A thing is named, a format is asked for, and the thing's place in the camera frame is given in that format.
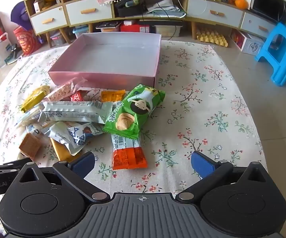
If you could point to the black keyboard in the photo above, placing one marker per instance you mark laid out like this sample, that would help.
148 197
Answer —
108 24

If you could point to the brown cracker packet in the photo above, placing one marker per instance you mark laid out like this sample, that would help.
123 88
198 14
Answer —
30 146

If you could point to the microwave oven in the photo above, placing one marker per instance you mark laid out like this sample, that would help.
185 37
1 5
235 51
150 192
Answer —
269 5

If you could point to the clear bin blue lid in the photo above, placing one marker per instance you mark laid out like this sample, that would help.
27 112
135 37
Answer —
81 32

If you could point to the small white blue packet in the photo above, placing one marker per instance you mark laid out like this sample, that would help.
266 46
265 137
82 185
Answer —
35 128

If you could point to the pale green long packet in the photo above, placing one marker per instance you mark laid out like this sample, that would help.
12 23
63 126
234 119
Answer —
76 111

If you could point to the pink box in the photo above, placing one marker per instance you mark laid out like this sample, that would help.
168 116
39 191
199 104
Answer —
108 54

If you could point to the golden orange packet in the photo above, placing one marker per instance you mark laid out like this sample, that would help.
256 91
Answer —
63 155

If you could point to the clear bin yellow contents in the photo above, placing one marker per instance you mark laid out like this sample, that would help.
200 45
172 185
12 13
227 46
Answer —
167 31

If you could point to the small clear bin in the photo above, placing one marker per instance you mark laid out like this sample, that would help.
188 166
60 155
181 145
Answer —
57 39

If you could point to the small white box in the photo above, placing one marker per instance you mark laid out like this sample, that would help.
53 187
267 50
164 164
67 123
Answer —
128 22

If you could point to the small white carton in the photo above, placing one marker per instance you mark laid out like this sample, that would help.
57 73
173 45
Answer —
38 6

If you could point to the blue plastic stool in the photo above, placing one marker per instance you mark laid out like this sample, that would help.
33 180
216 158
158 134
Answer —
279 42

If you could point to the purple umbrella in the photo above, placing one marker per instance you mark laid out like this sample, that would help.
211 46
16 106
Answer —
20 14

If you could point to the orange red snack packet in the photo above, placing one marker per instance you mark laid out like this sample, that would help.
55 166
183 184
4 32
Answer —
129 157

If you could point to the yellow snack packet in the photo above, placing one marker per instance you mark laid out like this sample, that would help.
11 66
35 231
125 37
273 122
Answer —
34 98

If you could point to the floral mat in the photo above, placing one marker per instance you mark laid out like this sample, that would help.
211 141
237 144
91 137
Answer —
207 104

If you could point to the black storage case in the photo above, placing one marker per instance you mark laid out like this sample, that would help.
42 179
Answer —
130 8

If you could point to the clear pink cracker packet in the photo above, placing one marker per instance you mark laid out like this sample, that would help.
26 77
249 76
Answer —
58 92

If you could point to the orange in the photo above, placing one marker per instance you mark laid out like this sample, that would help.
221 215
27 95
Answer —
241 3

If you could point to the small orange packet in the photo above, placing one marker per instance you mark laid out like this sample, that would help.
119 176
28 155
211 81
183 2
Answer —
112 95

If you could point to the low wooden media cabinet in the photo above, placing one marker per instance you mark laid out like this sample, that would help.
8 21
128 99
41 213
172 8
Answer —
193 29

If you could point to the green chip packet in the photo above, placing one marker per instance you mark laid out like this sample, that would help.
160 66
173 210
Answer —
130 114

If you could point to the yellow egg tray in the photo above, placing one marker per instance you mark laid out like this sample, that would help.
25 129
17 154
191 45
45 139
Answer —
212 38

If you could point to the red white snack packet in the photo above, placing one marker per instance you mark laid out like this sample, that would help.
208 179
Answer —
78 96

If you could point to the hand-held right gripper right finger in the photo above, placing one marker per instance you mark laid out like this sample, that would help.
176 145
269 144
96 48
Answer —
202 166

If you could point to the colourful red box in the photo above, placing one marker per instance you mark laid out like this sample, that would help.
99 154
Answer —
237 38

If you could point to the red printed bag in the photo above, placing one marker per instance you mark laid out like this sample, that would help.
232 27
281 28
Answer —
27 42

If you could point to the white box blue print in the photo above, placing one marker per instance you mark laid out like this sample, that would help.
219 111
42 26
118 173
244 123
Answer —
253 44

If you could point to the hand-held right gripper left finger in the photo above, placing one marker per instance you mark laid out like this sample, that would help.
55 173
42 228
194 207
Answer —
83 164

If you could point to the pile of papers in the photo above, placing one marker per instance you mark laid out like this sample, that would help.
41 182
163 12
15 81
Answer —
167 8

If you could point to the clear storage bin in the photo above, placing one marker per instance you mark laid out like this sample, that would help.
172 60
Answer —
108 30

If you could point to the clear white packet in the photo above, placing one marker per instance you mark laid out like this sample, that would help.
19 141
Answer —
27 117

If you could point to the white packet blue triangles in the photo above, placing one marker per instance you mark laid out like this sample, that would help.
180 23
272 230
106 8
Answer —
76 137

